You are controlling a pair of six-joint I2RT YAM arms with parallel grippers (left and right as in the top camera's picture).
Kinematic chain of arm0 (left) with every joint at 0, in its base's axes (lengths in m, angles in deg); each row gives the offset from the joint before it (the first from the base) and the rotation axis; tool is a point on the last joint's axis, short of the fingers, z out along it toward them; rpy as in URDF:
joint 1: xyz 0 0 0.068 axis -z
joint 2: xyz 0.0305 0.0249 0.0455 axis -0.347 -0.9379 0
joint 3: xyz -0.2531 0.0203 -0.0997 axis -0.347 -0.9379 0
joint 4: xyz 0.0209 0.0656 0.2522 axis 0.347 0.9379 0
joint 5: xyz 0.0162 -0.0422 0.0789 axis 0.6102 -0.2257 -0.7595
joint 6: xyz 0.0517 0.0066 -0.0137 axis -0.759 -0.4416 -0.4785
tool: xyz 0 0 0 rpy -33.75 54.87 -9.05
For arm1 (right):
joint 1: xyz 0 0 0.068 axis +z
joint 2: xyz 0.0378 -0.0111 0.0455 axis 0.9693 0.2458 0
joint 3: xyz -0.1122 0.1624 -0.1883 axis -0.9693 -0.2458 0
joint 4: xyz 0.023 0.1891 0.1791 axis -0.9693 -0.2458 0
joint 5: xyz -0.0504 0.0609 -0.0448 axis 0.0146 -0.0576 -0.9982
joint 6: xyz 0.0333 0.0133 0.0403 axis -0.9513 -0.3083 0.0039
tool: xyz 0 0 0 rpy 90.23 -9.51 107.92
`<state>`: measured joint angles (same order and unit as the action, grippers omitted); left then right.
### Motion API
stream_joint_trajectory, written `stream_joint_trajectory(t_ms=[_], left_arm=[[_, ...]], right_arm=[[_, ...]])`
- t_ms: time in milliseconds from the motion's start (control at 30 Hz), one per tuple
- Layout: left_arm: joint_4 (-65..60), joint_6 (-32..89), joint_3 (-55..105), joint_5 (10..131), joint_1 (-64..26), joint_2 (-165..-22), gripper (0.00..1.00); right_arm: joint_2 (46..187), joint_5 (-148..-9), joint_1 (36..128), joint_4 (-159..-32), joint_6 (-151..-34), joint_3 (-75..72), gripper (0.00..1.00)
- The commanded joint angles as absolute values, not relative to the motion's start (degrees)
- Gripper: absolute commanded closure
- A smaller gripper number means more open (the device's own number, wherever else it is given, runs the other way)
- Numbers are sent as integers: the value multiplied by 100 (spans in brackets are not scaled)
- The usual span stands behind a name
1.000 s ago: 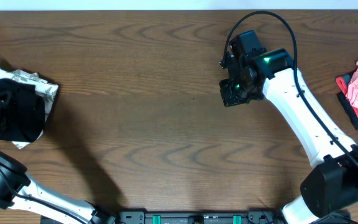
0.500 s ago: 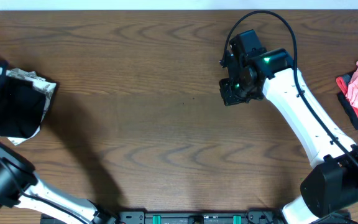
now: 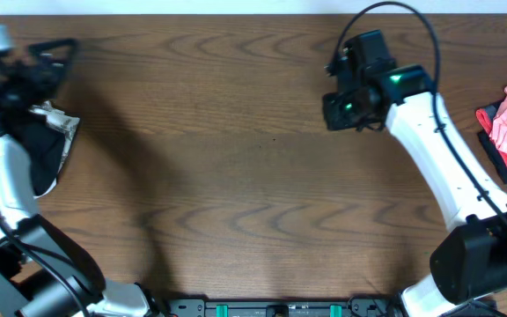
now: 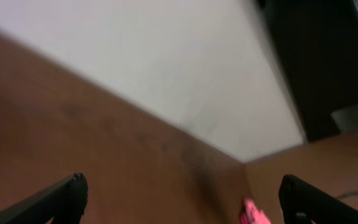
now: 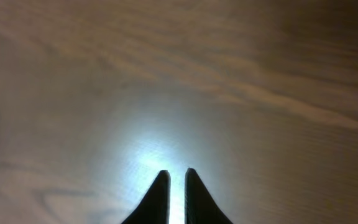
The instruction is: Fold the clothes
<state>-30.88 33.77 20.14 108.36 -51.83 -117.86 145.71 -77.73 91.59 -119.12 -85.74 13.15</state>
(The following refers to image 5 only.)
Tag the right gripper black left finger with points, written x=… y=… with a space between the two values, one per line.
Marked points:
x=154 y=206

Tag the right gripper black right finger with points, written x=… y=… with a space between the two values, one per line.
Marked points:
x=200 y=207

